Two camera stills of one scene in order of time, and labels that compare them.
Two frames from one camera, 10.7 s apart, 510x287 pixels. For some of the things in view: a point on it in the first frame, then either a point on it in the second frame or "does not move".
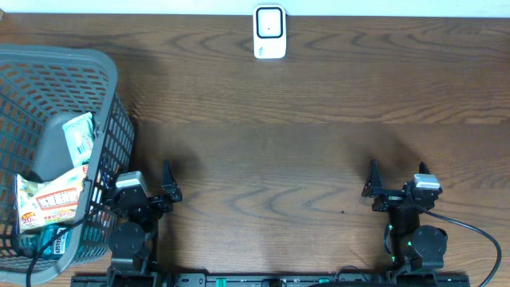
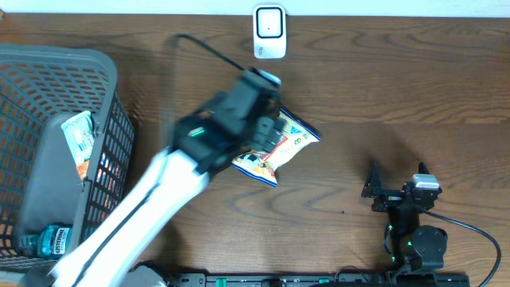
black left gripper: x=169 y=183 -> x=275 y=131
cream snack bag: x=53 y=202 -> x=264 y=166
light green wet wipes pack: x=79 y=134 does not move
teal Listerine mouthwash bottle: x=49 y=241 does not move
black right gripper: x=374 y=187 does not move
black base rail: x=271 y=279 does not move
